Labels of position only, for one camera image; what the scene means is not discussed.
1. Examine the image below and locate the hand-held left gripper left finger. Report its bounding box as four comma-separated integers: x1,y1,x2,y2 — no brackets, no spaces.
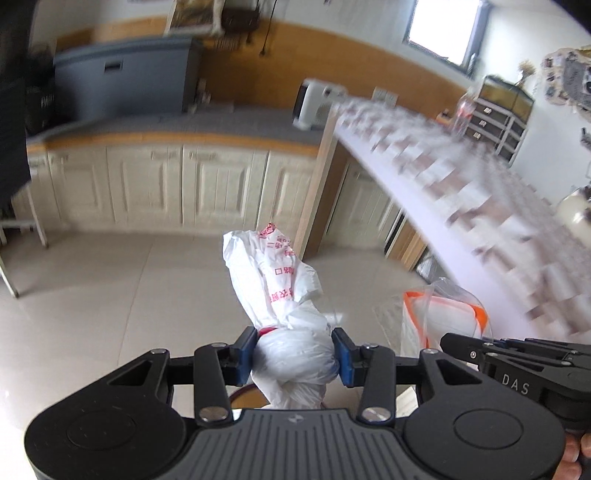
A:
106,326,258,426

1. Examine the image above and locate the white drawer unit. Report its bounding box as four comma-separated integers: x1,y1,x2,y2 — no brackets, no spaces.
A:
464,99,530,162

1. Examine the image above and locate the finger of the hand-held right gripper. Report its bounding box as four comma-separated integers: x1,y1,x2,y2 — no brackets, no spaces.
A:
438,332,591,370

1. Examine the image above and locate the black glossy shopping bag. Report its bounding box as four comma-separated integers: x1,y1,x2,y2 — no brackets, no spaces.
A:
25,85,59,135

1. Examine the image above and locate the wooden table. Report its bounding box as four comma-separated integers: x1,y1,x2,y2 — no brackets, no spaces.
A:
295,115,431,274

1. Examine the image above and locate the glass fish tank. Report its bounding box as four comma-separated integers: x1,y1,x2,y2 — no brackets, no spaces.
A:
477,76,537,121

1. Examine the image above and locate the white cat-shaped lamp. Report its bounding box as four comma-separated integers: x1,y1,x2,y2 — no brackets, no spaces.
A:
553,186,591,227

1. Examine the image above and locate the brown satchel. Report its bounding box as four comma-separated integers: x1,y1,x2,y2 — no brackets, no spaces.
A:
221,6,260,33

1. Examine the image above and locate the white cabinet row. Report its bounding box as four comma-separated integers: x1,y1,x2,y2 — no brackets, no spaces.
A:
11,143,320,232

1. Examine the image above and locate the person's right hand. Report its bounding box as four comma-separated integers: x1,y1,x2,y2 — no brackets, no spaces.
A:
551,431,591,480

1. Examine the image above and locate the white metal stool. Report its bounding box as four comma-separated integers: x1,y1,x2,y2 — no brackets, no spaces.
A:
0,193,49,299

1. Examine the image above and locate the clear bag with orange trim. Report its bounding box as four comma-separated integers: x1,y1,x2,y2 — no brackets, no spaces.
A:
399,279,491,359

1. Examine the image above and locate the checkered tablecloth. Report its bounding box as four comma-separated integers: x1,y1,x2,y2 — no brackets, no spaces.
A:
332,96,591,343

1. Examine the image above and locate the white plastic bag red print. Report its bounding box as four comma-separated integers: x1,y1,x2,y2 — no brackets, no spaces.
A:
222,222,341,410

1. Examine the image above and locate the dark framed window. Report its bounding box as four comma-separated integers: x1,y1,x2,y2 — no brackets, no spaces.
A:
406,0,491,70

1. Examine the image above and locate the black fabric bag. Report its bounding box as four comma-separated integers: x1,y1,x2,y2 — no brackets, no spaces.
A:
0,78,31,209

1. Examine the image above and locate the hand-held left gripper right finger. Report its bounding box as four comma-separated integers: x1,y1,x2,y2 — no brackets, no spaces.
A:
331,327,482,425

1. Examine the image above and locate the panda wall hanging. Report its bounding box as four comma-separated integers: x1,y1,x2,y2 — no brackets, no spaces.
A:
540,45,591,110

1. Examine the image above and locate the grey storage box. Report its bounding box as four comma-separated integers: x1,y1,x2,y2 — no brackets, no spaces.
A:
52,36,204,123

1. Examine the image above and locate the clear water bottle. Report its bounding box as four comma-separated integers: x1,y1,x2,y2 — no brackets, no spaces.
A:
450,87,479,137

